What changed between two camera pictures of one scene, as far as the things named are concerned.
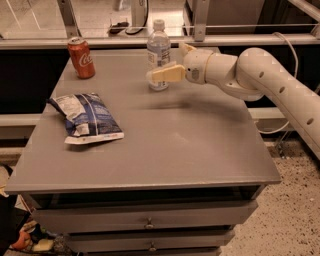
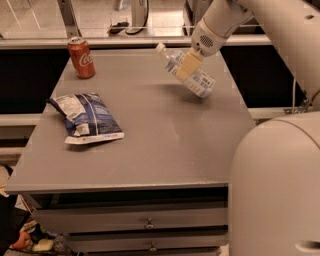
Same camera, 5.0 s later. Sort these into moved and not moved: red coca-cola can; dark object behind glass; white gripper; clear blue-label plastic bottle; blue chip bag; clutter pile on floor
Moved: clear blue-label plastic bottle; white gripper
Not moved: red coca-cola can; dark object behind glass; clutter pile on floor; blue chip bag
